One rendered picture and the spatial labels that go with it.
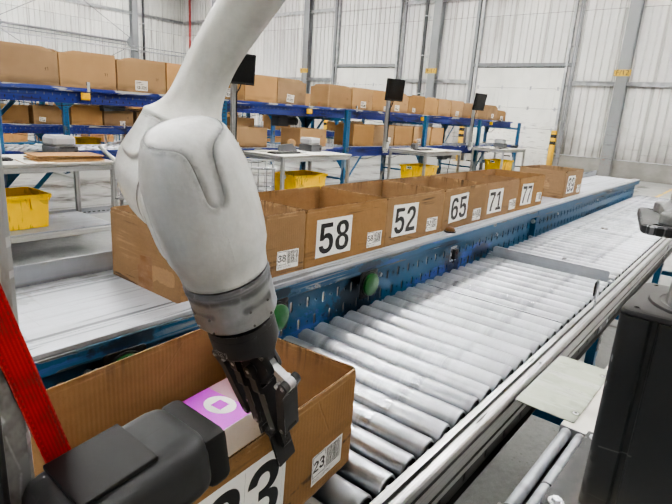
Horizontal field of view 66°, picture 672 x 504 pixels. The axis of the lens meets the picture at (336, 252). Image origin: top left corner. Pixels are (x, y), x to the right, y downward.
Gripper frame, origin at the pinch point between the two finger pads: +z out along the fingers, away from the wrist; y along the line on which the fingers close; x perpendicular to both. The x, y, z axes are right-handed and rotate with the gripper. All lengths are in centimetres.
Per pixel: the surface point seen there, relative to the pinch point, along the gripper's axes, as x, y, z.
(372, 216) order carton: 88, -50, 21
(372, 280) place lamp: 74, -42, 34
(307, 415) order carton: 5.8, -0.2, 1.5
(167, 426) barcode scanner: -16.2, 13.1, -26.7
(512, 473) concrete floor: 101, -8, 131
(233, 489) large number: -8.5, 1.4, -1.0
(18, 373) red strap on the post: -21.4, 10.1, -34.6
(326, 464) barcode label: 7.3, -0.7, 14.1
